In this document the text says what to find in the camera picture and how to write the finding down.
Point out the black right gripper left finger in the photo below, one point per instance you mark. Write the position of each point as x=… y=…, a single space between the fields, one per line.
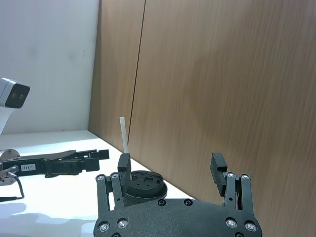
x=106 y=195

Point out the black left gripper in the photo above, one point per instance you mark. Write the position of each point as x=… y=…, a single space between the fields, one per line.
x=40 y=163

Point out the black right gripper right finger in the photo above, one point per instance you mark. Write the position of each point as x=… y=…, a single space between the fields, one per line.
x=234 y=195

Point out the black plastic cup lid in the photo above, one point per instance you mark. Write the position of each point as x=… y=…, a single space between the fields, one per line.
x=148 y=190

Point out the white straw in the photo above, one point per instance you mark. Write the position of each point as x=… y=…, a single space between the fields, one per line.
x=124 y=135

